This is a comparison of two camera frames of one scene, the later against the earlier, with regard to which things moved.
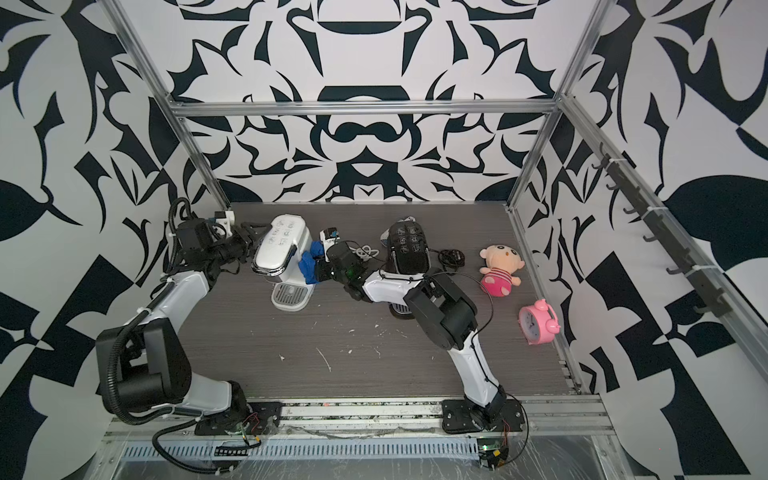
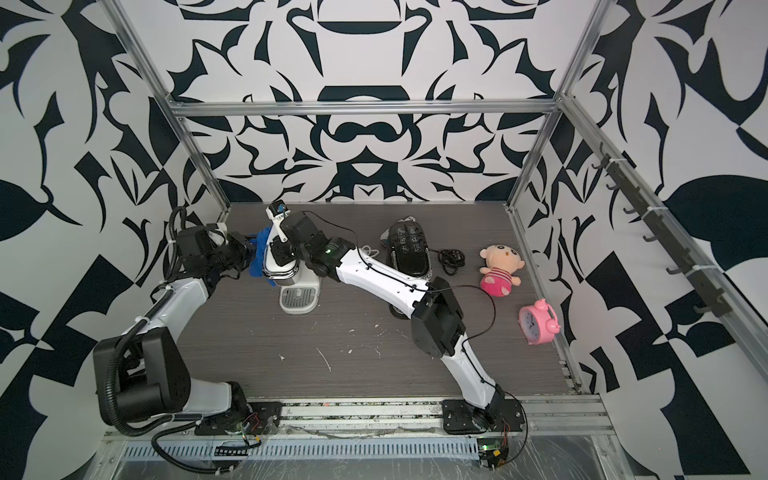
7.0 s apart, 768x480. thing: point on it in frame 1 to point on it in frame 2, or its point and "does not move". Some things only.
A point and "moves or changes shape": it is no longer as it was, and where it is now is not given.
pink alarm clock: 538,323 does not move
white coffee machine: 277,257 does not move
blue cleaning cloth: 307,264 moves or changes shape
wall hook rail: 667,235 does not move
